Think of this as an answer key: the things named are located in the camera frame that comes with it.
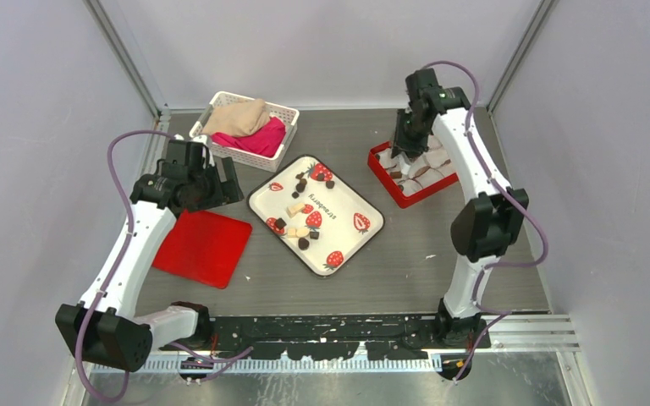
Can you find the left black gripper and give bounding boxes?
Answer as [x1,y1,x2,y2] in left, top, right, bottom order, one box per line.
[189,156,244,212]

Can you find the metal tongs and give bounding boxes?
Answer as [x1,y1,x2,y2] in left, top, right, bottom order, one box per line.
[399,156,411,178]

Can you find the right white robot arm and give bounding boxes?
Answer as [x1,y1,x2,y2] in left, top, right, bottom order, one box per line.
[391,66,529,348]

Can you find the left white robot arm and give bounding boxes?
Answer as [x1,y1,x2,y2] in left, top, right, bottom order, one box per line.
[55,140,244,372]

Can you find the red chocolate box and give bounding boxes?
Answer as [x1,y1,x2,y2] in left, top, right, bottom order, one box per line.
[367,142,458,208]

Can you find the dark ribbed square chocolate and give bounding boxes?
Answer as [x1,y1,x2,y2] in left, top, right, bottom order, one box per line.
[274,218,287,230]

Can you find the white oval chocolate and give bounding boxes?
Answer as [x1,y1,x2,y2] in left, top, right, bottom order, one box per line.
[295,227,311,239]

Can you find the dark teardrop chocolate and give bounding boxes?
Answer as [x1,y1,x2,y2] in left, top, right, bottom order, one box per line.
[298,238,310,250]

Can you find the white paper cup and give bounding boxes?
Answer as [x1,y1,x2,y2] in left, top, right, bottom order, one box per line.
[399,179,422,196]
[416,168,445,189]

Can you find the red box lid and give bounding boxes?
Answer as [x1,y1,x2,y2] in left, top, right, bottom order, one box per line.
[152,211,252,289]

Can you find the white plastic basket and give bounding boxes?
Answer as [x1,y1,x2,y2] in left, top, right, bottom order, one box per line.
[189,91,300,173]

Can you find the beige cloth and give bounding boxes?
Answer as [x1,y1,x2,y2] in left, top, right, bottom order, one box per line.
[201,99,270,137]

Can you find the magenta cloth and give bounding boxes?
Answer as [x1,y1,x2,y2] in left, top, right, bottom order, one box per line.
[212,117,286,158]

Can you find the strawberry print white tray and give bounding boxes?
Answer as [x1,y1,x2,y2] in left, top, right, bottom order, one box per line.
[247,155,385,277]

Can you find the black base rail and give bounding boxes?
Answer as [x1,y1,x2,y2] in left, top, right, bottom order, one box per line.
[179,314,486,361]

